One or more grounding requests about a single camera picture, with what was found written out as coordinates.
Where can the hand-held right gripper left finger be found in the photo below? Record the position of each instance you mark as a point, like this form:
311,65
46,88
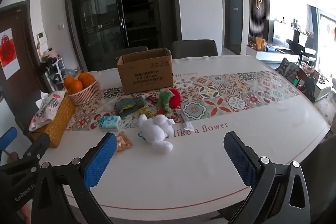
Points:
101,161

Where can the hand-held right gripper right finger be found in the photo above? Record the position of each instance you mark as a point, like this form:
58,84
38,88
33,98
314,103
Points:
240,161

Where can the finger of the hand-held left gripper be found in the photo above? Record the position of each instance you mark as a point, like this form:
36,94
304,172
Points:
34,150
7,137

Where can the white plush toy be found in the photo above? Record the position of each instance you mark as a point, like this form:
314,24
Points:
155,132

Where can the grey-green plush toy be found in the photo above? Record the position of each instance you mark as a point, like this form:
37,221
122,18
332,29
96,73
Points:
130,104

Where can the red strawberry plush toy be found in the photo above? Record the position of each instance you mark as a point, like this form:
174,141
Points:
172,100

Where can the brown cardboard box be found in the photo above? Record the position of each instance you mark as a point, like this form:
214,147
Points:
144,77

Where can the person's left forearm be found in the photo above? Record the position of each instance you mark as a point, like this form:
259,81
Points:
26,213

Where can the orange snack packet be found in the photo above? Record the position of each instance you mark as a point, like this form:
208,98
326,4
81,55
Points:
123,142

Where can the woven yellow tissue box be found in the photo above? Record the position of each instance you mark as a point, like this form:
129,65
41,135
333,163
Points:
60,121

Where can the blue white tissue pack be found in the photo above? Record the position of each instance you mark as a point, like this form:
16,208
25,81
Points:
111,123

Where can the floral fabric cover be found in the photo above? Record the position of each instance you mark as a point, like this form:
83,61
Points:
47,108

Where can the patterned table runner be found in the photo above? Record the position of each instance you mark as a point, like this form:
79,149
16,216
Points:
231,98

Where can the white plastic fruit basket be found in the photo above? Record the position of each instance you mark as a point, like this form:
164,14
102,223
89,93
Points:
84,96

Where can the pile of oranges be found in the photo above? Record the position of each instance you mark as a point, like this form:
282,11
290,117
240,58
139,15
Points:
76,83

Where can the white shoe rack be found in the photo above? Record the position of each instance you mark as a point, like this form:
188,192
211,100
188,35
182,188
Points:
55,73

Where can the brown entry door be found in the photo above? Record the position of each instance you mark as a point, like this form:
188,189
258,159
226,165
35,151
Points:
23,56

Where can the red paper door decoration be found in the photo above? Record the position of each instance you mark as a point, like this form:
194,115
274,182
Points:
9,53

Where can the pink items on rack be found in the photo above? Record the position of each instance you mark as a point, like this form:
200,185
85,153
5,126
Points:
50,53

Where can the patterned cushion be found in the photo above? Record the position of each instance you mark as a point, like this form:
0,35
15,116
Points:
287,69

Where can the white intercom panel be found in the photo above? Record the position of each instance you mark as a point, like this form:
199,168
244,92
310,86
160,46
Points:
42,37

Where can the dark grey dining chair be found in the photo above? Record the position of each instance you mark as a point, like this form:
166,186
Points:
126,54
194,48

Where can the white low cabinet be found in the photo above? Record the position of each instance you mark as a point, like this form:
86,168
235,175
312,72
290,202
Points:
273,56

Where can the orange paper bag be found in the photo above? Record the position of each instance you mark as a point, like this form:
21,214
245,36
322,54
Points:
261,44

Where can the television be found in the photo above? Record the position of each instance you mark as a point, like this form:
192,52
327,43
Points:
278,32

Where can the dark interior door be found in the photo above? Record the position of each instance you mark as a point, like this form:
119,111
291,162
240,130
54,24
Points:
233,19

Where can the dark glass sliding door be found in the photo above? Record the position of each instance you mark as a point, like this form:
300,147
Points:
110,16

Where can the wall light switch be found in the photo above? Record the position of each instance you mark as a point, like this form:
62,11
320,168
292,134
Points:
61,26

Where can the dark slatted wall panel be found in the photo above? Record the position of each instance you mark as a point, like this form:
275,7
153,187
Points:
252,24

